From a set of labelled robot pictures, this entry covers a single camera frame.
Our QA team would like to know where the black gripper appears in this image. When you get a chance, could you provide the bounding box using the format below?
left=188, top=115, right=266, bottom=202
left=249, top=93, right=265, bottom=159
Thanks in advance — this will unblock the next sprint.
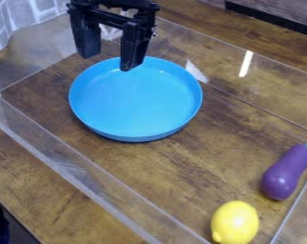
left=68, top=0, right=160, bottom=71

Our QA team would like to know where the yellow toy lemon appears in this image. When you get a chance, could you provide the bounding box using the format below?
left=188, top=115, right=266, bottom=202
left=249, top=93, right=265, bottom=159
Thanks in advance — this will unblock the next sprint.
left=210, top=200, right=260, bottom=244

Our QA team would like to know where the blue round plastic tray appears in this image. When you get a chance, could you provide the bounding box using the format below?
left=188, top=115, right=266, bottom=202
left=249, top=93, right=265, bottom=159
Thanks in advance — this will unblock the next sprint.
left=69, top=56, right=204, bottom=142

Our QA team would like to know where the white patterned curtain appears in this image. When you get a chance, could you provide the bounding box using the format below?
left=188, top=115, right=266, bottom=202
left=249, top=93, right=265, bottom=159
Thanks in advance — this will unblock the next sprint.
left=0, top=0, right=69, bottom=51

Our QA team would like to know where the purple toy eggplant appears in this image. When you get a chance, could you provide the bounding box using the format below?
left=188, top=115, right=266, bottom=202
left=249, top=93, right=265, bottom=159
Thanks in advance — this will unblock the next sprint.
left=261, top=144, right=307, bottom=200

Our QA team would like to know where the clear acrylic enclosure wall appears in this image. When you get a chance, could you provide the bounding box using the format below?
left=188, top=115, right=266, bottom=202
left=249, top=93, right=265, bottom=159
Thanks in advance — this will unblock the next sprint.
left=0, top=17, right=307, bottom=244

